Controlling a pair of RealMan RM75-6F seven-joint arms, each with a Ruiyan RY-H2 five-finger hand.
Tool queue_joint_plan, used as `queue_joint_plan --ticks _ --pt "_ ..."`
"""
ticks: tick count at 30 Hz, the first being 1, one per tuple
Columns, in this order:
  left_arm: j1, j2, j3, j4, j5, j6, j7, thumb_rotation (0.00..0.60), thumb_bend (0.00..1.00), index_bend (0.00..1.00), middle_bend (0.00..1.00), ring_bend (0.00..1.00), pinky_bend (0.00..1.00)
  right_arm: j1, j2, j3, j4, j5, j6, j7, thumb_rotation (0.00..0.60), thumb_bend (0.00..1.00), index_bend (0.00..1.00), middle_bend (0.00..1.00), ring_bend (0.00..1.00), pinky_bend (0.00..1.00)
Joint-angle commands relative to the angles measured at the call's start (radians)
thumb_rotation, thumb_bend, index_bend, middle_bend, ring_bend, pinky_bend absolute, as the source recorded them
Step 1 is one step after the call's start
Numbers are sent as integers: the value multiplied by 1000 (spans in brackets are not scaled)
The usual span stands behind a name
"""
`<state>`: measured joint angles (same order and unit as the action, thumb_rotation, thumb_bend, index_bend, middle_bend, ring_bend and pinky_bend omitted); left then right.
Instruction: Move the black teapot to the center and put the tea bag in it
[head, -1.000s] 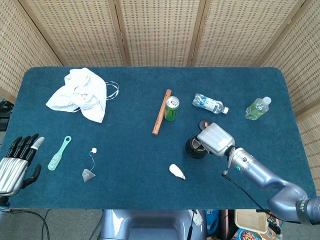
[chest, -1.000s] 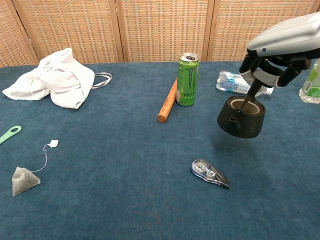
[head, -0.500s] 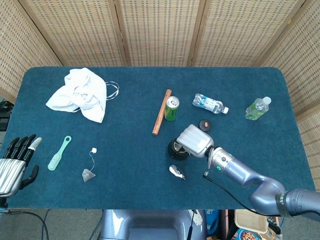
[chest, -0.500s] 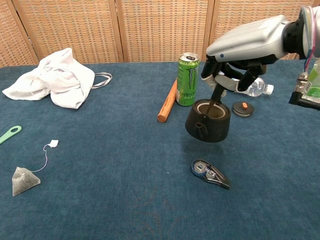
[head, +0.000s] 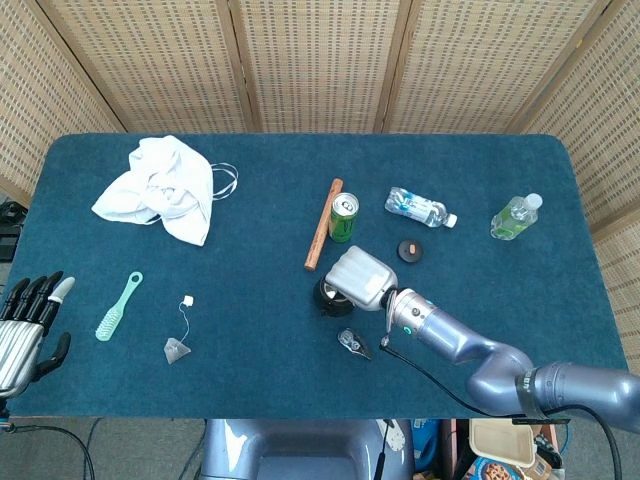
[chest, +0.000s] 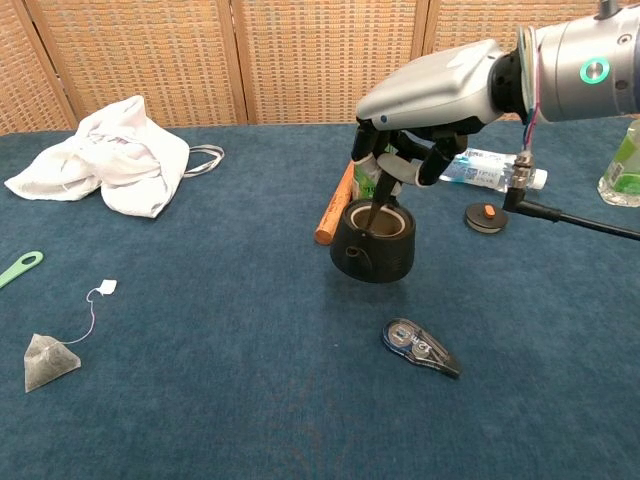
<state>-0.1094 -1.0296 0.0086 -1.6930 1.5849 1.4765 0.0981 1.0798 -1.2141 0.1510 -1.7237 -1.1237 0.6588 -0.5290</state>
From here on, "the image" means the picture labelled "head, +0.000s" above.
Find black teapot lid orange knob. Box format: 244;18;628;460
397;239;427;263

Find blue package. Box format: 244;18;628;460
411;418;441;472

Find clear bottle green label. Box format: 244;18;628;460
490;192;544;242

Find green plastic handle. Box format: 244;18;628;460
95;271;144;343

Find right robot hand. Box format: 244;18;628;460
324;244;400;312

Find beige food container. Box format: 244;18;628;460
468;418;536;469

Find pyramid tea bag with string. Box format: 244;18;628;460
162;295;195;366

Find wooden rolling stick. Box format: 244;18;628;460
303;178;345;272

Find white cloth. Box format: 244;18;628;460
90;135;240;247

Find cookie box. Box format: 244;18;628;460
467;455;546;480

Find clear water bottle blue label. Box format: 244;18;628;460
384;186;458;229

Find black equipment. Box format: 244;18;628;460
0;199;24;262

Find green energy drink can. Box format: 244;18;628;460
328;192;360;245

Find woven folding screen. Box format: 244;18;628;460
0;0;640;396

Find correction tape dispenser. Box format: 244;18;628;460
337;327;374;361

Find black teapot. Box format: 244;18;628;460
312;277;359;319

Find blue table mat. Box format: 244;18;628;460
7;133;635;420

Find blue floor cable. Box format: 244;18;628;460
79;418;104;469

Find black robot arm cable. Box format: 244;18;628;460
0;423;97;480
379;334;624;480

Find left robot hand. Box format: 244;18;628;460
0;270;76;399

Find blue-grey robot torso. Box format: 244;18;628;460
199;418;416;480

